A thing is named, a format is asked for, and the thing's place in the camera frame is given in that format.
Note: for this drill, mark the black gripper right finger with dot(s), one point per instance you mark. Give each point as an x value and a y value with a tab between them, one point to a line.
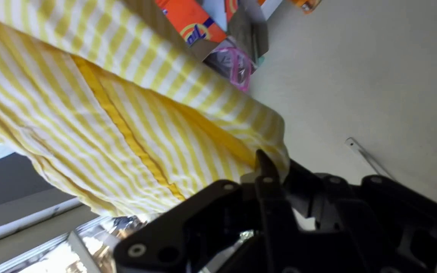
380	222

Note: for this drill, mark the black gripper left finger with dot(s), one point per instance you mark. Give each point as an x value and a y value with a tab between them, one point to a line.
167	228

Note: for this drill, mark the yellow striped towel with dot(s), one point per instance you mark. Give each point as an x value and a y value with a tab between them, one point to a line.
102	127

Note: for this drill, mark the steel mixing bowl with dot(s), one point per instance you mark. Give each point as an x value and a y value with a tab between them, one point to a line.
107	236

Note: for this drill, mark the pink zip plastic bag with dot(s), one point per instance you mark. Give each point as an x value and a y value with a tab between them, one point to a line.
236	66

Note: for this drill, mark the metal wall bracket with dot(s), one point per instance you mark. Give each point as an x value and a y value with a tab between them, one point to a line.
368	154

